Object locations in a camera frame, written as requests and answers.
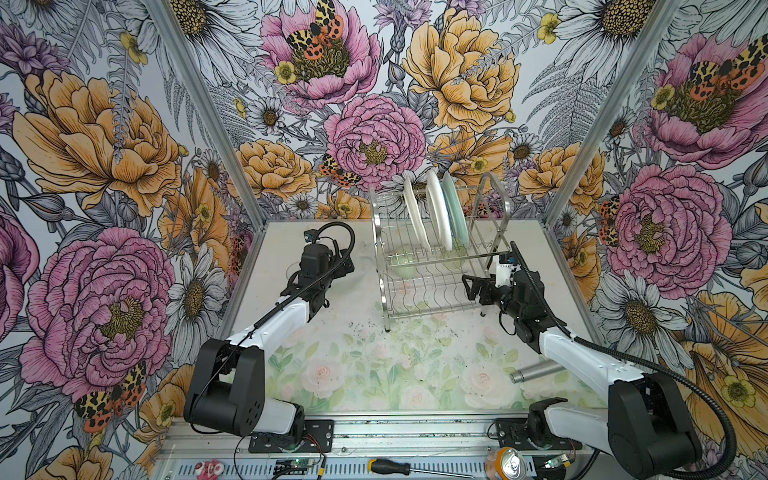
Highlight cream white plate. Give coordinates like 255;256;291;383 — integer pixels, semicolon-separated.
403;179;431;251

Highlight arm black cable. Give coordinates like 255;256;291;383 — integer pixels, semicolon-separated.
509;241;738;480
191;221;358;409

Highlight grey metal cylinder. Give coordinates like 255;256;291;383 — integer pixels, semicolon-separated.
510;360;564;384

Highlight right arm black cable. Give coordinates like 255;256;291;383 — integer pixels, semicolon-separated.
509;241;738;480

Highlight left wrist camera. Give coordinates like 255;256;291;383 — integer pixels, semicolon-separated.
303;229;322;244

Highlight black yellow screwdriver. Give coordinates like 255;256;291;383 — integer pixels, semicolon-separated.
367;458;474;479

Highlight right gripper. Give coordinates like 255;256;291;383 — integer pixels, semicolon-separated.
461;275;523;320

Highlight steel two-tier dish rack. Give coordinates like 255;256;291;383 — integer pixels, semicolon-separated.
370;173;511;330

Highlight green circuit board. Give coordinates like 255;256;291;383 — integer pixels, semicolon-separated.
272;458;321;479

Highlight roll of tape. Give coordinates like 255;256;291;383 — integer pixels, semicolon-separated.
484;447;528;480

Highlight aluminium front rail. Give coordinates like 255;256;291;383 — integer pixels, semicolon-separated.
158;411;590;461

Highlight pale green plate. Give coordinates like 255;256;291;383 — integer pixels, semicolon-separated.
441;173;470;247

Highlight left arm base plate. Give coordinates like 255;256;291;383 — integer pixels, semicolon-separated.
248;419;335;454

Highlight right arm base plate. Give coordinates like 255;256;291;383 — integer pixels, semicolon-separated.
486;417;583;451

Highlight clear faceted glass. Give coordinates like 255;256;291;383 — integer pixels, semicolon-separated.
286;262;301;287

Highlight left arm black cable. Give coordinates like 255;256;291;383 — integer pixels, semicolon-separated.
191;221;358;409

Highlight light green ceramic bowl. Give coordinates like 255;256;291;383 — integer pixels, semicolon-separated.
390;246;419;280

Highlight white patterned plate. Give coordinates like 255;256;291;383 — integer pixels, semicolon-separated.
426;169;453;252

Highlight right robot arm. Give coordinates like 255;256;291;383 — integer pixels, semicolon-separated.
462;269;702;479

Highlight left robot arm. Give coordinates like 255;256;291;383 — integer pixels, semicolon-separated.
183;241;355;444

